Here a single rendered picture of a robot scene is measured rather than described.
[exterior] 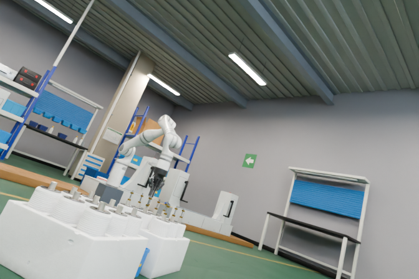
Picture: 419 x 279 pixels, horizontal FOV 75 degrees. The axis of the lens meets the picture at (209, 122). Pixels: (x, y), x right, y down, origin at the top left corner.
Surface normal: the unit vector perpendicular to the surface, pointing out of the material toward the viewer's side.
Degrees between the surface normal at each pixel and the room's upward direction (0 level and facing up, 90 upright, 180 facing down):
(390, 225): 90
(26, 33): 90
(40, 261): 90
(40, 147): 90
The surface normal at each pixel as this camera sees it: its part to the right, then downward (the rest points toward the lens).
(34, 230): -0.24, -0.37
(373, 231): -0.66, -0.44
